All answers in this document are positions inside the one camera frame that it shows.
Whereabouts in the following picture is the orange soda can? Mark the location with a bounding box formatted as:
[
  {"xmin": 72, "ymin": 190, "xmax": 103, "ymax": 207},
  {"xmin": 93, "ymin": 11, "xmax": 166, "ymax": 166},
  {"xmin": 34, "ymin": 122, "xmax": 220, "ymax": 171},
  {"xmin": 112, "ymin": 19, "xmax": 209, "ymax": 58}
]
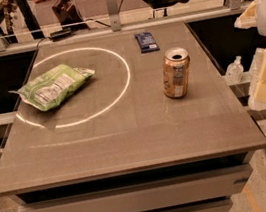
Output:
[{"xmin": 162, "ymin": 47, "xmax": 190, "ymax": 99}]

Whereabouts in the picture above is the blue rxbar blueberry wrapper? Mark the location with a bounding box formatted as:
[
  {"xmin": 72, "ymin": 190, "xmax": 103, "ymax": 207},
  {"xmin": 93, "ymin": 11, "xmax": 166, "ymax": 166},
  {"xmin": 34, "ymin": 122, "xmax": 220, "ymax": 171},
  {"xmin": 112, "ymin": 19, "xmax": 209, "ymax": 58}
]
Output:
[{"xmin": 134, "ymin": 32, "xmax": 160, "ymax": 54}]

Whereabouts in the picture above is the middle metal rail bracket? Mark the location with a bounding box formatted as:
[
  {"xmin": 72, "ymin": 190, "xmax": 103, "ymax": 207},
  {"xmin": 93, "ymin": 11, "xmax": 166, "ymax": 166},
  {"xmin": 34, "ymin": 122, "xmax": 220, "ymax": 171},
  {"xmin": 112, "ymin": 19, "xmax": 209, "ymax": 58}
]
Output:
[{"xmin": 106, "ymin": 0, "xmax": 121, "ymax": 32}]

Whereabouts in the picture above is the clear sanitizer bottle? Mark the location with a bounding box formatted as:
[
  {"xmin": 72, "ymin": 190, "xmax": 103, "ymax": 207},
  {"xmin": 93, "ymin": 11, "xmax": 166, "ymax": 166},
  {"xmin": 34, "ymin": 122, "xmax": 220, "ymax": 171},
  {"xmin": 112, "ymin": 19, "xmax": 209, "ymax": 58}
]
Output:
[{"xmin": 225, "ymin": 56, "xmax": 244, "ymax": 85}]

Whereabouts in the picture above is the small black device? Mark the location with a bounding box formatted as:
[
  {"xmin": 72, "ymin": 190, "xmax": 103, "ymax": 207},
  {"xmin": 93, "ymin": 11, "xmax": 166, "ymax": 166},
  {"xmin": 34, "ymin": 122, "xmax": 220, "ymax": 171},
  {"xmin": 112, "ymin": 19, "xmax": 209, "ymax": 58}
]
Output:
[{"xmin": 49, "ymin": 28, "xmax": 72, "ymax": 41}]

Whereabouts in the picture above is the upper cabinet drawer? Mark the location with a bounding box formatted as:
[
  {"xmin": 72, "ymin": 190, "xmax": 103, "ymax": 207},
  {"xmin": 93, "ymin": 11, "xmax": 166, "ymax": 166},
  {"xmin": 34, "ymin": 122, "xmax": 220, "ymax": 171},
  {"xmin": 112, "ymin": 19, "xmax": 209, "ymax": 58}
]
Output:
[{"xmin": 19, "ymin": 164, "xmax": 252, "ymax": 212}]

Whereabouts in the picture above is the green chip bag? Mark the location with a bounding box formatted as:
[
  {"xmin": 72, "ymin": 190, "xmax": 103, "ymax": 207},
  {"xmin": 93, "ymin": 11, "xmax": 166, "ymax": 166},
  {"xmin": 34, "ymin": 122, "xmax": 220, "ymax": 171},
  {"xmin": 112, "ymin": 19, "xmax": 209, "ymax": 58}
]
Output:
[{"xmin": 12, "ymin": 64, "xmax": 95, "ymax": 112}]

